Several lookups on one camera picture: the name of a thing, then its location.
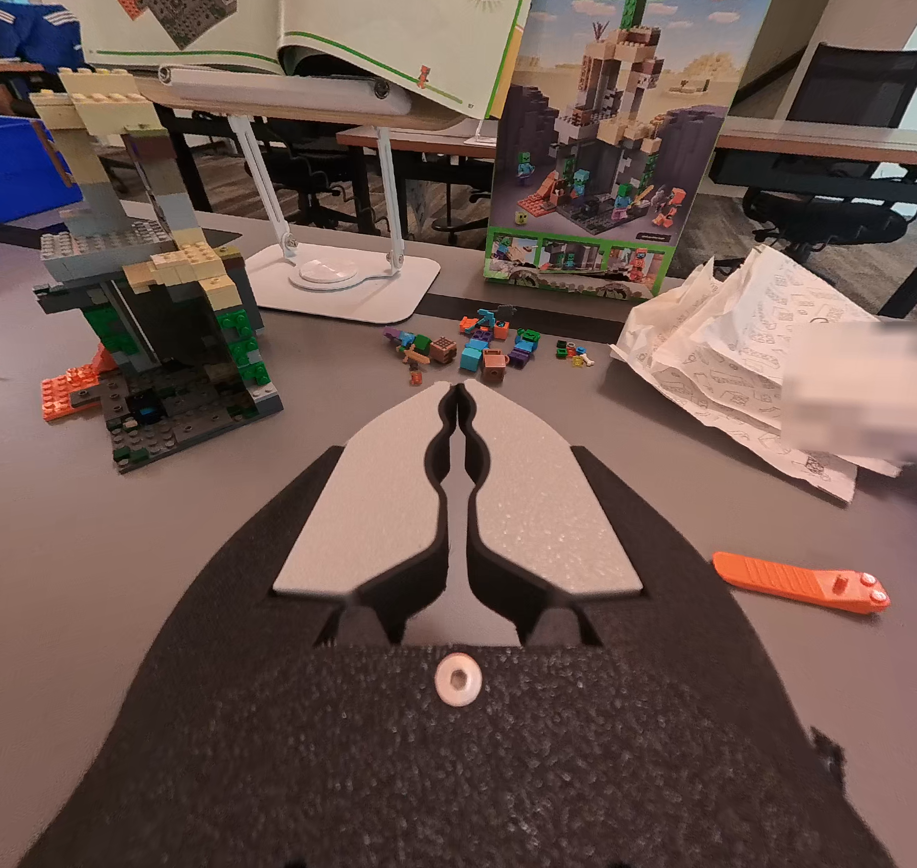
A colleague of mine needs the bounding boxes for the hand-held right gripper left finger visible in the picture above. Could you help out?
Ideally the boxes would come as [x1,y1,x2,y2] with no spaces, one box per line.
[272,380,457,598]

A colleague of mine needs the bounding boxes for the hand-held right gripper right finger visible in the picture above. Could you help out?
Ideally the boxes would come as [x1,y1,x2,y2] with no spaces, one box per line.
[460,380,645,602]

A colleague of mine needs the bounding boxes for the grey brick castle model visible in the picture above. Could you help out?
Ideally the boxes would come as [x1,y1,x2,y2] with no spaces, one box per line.
[32,69,284,475]

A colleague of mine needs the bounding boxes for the tan brick plate assembly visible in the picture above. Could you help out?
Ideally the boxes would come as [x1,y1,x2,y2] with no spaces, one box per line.
[30,69,162,131]

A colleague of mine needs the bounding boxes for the instruction booklet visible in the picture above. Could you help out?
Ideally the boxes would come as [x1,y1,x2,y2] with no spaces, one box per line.
[79,0,542,118]

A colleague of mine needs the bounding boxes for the wooden desk with black legs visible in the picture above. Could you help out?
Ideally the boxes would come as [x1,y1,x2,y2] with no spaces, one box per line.
[716,117,917,318]
[337,123,502,239]

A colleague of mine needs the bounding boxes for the pile of colourful toy figures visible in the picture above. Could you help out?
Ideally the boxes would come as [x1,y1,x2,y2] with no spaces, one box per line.
[383,304,596,388]

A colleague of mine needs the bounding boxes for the white book stand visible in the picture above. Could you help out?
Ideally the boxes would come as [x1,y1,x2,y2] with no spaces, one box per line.
[132,66,495,325]

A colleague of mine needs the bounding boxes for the crumpled white paper bags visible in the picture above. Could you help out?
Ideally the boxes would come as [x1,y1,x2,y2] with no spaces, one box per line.
[609,245,917,504]

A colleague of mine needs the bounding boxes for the orange brick separator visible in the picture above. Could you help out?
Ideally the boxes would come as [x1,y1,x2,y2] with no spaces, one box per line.
[713,551,893,614]

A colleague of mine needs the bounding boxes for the black office chair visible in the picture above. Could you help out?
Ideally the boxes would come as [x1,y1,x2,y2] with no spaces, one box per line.
[741,43,917,267]
[265,130,359,228]

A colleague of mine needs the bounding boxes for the green toy set box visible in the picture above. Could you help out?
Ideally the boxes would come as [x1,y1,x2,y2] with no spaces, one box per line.
[483,0,789,303]

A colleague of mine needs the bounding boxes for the blue plastic bin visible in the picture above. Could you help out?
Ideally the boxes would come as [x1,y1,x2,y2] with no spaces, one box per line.
[0,116,83,224]

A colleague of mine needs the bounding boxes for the blue jacket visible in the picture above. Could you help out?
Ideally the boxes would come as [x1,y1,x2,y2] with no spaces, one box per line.
[0,1,87,67]

